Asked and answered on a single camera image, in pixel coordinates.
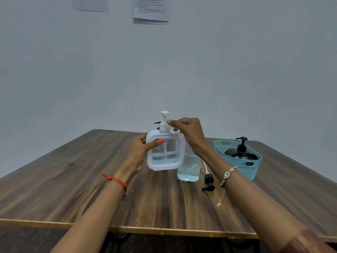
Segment person's left forearm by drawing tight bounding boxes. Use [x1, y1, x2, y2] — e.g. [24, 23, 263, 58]
[50, 168, 138, 253]

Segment person's right hand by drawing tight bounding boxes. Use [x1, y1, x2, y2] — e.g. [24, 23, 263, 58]
[167, 117, 210, 157]

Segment black pump with white tube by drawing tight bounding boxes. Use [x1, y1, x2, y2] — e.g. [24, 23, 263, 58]
[201, 160, 216, 192]

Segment person's right forearm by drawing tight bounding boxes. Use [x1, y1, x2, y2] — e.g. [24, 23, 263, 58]
[197, 146, 318, 253]

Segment person's left hand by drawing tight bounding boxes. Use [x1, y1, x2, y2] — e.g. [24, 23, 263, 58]
[115, 133, 164, 184]

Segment red thread bracelet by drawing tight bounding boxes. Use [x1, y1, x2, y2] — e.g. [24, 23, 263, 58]
[101, 173, 127, 196]

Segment white pump head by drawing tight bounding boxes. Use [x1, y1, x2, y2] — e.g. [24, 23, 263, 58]
[160, 111, 172, 134]

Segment teal plastic basket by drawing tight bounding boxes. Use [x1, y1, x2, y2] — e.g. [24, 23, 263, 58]
[213, 139, 263, 181]

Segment black pump dispenser bottle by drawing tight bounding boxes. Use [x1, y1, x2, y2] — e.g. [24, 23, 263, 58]
[224, 136, 259, 161]

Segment white square dispenser bottle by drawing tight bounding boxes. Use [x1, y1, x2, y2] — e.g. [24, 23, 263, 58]
[145, 128, 186, 171]

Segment clear bottle with liquid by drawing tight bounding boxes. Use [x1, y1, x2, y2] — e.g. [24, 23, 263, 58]
[177, 145, 202, 182]

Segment printed white paper sheets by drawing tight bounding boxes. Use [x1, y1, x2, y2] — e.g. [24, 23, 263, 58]
[133, 0, 170, 25]

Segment silver chain bracelet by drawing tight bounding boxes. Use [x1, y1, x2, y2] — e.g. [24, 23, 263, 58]
[216, 166, 237, 208]

